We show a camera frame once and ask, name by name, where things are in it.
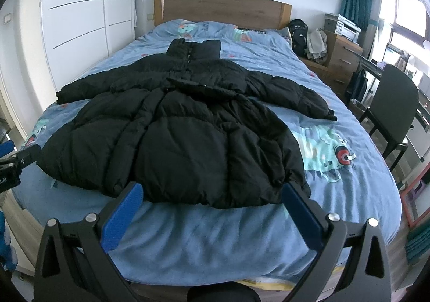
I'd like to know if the black puffer jacket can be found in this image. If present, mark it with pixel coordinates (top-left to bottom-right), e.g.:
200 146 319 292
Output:
37 39 336 209

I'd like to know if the black chair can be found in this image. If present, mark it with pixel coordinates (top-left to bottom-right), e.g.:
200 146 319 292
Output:
359 64 419 170

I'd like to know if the wooden drawer chest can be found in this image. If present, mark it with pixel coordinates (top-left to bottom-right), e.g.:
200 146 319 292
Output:
300 32 363 101

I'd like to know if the beige cloth on chest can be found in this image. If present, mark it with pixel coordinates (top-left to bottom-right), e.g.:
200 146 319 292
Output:
306 29 328 62

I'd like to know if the white wardrobe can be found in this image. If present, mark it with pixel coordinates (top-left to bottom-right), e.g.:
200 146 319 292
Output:
20 0 137 88

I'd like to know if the black backpack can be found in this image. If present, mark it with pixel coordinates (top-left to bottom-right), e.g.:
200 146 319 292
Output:
288 19 308 57

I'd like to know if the white printer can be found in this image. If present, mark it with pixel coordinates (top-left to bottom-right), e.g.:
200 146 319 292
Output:
324 13 361 43

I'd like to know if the wooden headboard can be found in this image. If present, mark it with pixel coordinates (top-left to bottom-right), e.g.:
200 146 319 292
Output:
154 0 292 30

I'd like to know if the wall light switch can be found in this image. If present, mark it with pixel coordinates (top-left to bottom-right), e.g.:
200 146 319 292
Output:
4 13 12 24

